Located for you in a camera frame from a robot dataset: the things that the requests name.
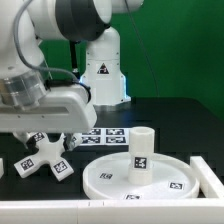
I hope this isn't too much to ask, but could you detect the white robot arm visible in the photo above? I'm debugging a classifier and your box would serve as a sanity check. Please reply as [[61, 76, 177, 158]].
[[0, 0, 144, 148]]

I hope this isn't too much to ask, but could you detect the white round table top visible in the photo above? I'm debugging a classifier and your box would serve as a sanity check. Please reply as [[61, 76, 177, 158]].
[[83, 152, 199, 200]]

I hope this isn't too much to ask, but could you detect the white L-shaped border fence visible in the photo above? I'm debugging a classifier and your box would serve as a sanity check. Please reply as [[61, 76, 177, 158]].
[[0, 157, 224, 224]]

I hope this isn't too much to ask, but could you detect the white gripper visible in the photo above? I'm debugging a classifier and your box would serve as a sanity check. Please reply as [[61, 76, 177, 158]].
[[0, 85, 97, 150]]

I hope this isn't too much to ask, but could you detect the white cross-shaped table base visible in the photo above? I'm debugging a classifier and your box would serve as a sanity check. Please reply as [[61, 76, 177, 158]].
[[14, 132, 74, 181]]

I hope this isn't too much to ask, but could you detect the white marker sheet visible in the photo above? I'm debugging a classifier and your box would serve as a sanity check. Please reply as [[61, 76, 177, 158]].
[[73, 128, 129, 146]]

